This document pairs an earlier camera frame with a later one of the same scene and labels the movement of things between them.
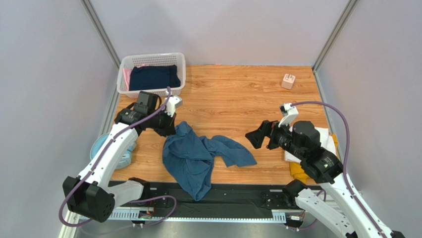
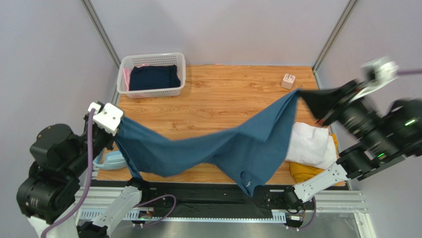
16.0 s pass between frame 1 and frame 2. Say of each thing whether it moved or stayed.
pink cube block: stayed
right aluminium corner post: stayed
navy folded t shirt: stayed
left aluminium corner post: stayed
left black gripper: moved
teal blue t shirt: moved
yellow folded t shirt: stayed
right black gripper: moved
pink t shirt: stayed
